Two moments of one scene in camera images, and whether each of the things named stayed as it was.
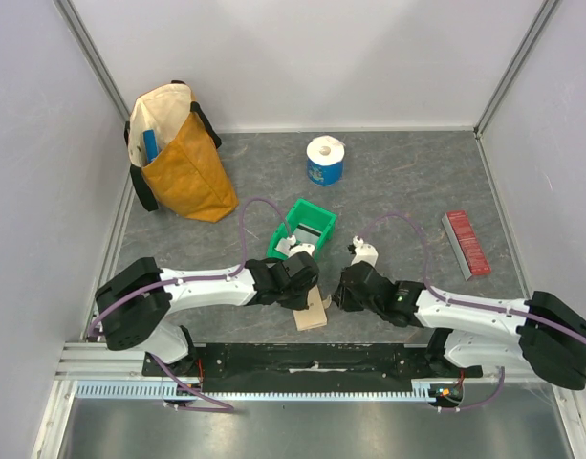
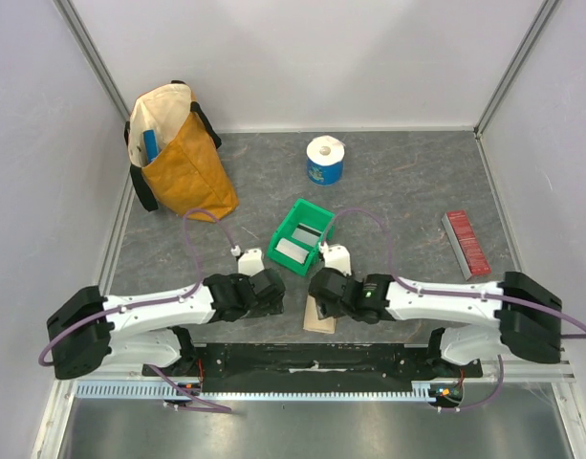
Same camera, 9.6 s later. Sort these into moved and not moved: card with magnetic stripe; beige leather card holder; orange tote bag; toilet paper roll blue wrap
Moved: beige leather card holder
Not moved: orange tote bag; toilet paper roll blue wrap; card with magnetic stripe
